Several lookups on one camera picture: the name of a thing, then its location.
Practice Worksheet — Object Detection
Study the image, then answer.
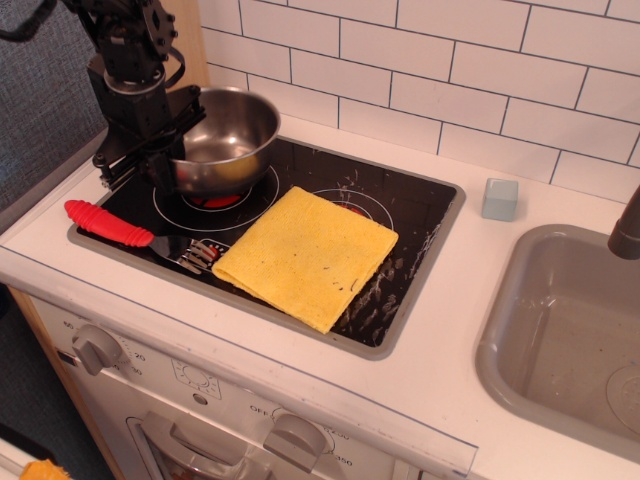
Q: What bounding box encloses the black toy stovetop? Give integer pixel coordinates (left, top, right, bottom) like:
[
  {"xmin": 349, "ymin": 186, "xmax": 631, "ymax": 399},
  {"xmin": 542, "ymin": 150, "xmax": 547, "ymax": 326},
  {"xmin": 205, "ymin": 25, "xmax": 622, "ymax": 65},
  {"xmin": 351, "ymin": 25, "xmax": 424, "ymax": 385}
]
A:
[{"xmin": 65, "ymin": 139, "xmax": 465, "ymax": 359}]

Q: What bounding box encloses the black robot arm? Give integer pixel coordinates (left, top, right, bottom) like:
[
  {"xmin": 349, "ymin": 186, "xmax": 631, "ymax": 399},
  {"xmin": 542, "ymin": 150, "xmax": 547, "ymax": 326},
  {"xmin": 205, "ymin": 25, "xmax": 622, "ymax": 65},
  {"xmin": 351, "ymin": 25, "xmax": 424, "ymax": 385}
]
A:
[{"xmin": 65, "ymin": 1, "xmax": 205, "ymax": 194}]

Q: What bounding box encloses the yellow folded cloth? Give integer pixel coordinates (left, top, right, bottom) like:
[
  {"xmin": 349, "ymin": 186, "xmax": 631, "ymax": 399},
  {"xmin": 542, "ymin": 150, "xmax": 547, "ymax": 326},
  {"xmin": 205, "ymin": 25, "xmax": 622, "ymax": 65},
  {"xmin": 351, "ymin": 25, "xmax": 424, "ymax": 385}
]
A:
[{"xmin": 212, "ymin": 186, "xmax": 399, "ymax": 334}]

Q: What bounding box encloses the grey oven knob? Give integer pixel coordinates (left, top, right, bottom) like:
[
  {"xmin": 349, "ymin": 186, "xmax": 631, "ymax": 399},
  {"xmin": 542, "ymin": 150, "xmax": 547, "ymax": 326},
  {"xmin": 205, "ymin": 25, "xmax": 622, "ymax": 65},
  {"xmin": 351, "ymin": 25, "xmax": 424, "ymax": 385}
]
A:
[{"xmin": 263, "ymin": 414, "xmax": 328, "ymax": 473}]

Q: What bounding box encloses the orange object at corner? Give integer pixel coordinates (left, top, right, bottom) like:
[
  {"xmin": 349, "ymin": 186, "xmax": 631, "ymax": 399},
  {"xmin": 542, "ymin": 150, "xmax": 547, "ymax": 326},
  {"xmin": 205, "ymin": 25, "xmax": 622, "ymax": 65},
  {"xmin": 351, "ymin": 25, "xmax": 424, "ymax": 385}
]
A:
[{"xmin": 19, "ymin": 459, "xmax": 71, "ymax": 480}]

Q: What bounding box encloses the stainless steel pot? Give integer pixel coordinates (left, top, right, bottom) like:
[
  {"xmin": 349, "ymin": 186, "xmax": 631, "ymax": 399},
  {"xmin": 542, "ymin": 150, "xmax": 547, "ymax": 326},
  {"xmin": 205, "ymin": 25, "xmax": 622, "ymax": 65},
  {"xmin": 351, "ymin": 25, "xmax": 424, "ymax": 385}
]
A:
[{"xmin": 171, "ymin": 87, "xmax": 281, "ymax": 198}]

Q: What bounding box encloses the grey sink basin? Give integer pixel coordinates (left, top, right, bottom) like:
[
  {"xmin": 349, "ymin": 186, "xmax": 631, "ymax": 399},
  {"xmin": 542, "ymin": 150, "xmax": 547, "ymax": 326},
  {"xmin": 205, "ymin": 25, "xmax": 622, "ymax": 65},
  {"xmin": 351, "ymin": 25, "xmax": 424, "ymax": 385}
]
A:
[{"xmin": 476, "ymin": 224, "xmax": 639, "ymax": 462}]

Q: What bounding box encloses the wooden side post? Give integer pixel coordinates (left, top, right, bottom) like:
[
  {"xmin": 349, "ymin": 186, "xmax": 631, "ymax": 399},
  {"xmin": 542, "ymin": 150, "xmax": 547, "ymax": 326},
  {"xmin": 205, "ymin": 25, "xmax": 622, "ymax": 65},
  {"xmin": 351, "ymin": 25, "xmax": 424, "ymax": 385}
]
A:
[{"xmin": 161, "ymin": 0, "xmax": 210, "ymax": 91}]

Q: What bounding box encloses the red handled metal fork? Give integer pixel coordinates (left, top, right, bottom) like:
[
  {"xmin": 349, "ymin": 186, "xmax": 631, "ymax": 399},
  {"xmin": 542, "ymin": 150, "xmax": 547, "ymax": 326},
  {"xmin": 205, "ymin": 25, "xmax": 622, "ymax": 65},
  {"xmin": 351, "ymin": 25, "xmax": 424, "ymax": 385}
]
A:
[{"xmin": 64, "ymin": 200, "xmax": 219, "ymax": 274}]

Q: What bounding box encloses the grey faucet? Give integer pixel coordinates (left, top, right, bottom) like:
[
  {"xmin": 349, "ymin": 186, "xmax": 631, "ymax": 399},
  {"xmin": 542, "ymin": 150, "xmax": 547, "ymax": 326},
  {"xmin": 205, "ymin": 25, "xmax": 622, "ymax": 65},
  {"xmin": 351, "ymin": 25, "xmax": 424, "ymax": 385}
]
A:
[{"xmin": 607, "ymin": 187, "xmax": 640, "ymax": 260}]

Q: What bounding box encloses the grey timer knob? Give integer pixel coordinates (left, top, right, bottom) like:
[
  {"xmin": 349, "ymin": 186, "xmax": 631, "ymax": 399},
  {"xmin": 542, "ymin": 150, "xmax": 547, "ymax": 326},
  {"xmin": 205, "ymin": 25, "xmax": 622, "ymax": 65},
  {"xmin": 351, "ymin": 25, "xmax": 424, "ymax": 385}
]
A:
[{"xmin": 72, "ymin": 325, "xmax": 123, "ymax": 376}]

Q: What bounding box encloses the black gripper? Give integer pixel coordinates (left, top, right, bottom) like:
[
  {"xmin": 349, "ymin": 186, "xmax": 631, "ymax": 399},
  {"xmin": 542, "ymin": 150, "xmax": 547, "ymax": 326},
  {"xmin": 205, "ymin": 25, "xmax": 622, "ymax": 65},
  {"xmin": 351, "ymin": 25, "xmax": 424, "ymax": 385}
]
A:
[{"xmin": 87, "ymin": 55, "xmax": 205, "ymax": 194}]

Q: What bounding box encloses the grey oven door handle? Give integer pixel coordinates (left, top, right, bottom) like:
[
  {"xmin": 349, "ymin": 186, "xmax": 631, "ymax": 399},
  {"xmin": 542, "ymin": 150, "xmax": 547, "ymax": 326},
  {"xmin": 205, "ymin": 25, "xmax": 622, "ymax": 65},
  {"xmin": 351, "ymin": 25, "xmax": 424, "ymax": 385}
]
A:
[{"xmin": 140, "ymin": 412, "xmax": 272, "ymax": 479}]

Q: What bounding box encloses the light blue block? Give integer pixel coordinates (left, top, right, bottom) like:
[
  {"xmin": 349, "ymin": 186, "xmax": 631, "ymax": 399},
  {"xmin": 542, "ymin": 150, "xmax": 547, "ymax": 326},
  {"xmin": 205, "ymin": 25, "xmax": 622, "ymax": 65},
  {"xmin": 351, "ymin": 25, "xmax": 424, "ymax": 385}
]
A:
[{"xmin": 481, "ymin": 178, "xmax": 519, "ymax": 222}]

